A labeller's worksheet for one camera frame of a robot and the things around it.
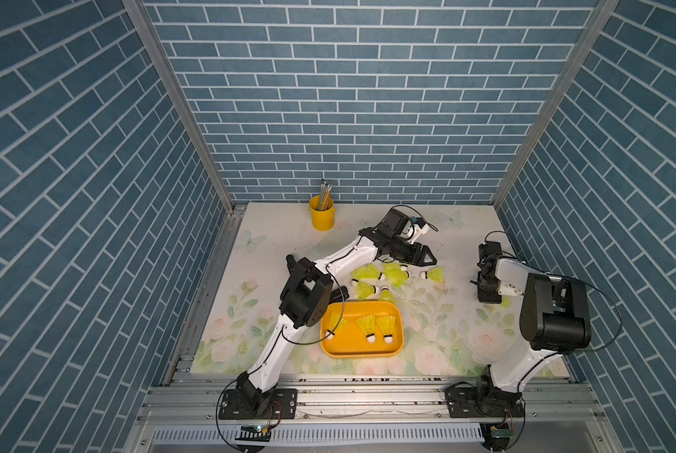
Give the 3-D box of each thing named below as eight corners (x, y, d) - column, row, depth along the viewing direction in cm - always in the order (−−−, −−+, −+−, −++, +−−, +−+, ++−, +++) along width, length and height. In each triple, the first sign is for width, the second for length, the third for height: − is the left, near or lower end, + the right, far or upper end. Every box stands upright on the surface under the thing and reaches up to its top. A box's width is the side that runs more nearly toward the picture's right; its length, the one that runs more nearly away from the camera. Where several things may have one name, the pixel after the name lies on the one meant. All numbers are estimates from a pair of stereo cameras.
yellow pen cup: (310, 231, 114) (307, 213, 106) (312, 213, 120) (309, 195, 112) (334, 231, 114) (333, 214, 106) (335, 213, 121) (334, 195, 112)
